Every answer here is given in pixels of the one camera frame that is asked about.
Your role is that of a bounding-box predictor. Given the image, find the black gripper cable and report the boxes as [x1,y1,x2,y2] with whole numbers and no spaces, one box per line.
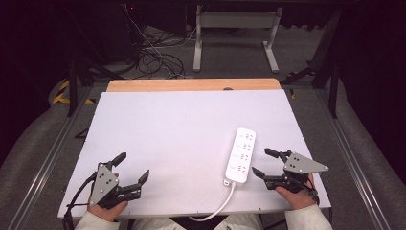
[61,172,99,230]
[304,173,321,206]

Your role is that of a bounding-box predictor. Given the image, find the white power strip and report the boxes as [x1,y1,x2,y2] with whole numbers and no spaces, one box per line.
[224,127,258,187]

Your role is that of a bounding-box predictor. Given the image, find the white table board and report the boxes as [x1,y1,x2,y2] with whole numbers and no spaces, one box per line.
[57,89,332,219]

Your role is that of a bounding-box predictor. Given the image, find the tangle of floor cables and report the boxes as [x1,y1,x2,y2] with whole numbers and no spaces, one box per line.
[123,4,199,81]

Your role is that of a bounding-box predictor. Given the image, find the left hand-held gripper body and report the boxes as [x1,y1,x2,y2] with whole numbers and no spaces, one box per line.
[89,162,143,209]

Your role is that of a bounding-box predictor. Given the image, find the person's legs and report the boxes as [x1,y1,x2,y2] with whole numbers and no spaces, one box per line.
[130,214,264,230]

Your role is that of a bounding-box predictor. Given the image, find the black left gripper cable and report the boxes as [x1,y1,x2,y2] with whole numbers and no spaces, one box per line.
[61,172,99,230]

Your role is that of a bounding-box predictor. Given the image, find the person's right hand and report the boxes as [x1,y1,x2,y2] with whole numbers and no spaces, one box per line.
[275,173,320,211]

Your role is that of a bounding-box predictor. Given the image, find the black equipment cabinet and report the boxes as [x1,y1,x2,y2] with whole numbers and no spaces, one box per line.
[92,1,145,63]

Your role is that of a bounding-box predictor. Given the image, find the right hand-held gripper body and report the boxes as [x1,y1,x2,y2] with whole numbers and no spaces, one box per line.
[263,151,330,195]

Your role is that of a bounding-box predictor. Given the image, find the white power strip cable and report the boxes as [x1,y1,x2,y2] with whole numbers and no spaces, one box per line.
[188,181,237,222]

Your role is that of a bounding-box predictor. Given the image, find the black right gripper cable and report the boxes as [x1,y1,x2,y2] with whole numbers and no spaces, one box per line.
[304,173,321,206]

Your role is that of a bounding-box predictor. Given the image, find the person's left hand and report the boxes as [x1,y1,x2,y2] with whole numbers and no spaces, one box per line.
[86,172,129,223]

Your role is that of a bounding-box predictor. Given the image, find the aluminium floor rail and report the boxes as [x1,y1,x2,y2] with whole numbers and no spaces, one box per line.
[314,87,392,230]
[7,85,94,230]

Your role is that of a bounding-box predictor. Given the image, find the white metal desk frame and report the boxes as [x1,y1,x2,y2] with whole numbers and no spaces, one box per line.
[192,4,284,74]

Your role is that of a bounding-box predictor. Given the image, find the yellow black hazard tape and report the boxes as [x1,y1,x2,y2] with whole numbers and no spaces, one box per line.
[52,80,96,105]

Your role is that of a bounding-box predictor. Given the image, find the wooden table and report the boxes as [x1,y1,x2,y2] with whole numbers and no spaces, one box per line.
[105,78,282,93]

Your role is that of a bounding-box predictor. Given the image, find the black metal stand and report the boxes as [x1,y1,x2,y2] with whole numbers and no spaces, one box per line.
[65,56,125,118]
[281,9,343,119]

